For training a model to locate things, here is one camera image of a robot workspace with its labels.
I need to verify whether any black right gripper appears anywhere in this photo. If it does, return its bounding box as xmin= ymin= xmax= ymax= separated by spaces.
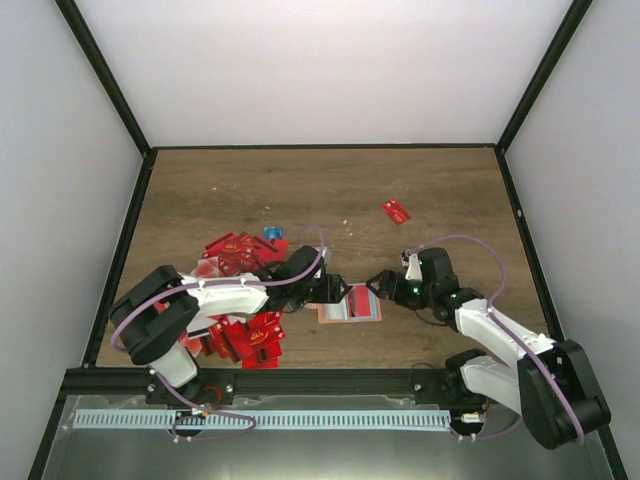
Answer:
xmin=367 ymin=270 xmax=436 ymax=311

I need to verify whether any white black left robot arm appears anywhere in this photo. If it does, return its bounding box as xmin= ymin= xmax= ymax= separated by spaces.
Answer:
xmin=109 ymin=245 xmax=351 ymax=404

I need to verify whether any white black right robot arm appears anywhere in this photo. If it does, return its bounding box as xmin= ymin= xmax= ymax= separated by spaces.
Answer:
xmin=366 ymin=247 xmax=611 ymax=450

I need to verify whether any lone red VIP card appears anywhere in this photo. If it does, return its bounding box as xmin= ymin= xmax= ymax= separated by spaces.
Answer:
xmin=381 ymin=198 xmax=411 ymax=225

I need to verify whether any blue card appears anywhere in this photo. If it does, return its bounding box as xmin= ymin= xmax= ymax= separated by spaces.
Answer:
xmin=263 ymin=226 xmax=284 ymax=240

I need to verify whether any pile of red cards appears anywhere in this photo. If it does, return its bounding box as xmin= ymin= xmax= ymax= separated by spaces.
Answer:
xmin=178 ymin=232 xmax=288 ymax=369

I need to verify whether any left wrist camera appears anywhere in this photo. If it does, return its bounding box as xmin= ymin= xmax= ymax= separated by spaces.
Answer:
xmin=316 ymin=247 xmax=332 ymax=265

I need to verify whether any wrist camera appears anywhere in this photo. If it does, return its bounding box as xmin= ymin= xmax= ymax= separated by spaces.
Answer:
xmin=401 ymin=250 xmax=423 ymax=282
xmin=316 ymin=247 xmax=332 ymax=265

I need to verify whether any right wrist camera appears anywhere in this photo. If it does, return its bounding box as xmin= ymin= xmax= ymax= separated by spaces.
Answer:
xmin=401 ymin=250 xmax=423 ymax=282

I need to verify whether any black enclosure frame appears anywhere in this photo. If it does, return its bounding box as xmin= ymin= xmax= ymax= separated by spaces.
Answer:
xmin=24 ymin=0 xmax=640 ymax=480

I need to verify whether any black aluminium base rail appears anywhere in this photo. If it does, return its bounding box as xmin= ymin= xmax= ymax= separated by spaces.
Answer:
xmin=64 ymin=367 xmax=501 ymax=406

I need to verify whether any light blue slotted cable duct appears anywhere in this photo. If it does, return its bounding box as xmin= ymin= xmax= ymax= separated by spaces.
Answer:
xmin=71 ymin=409 xmax=451 ymax=432

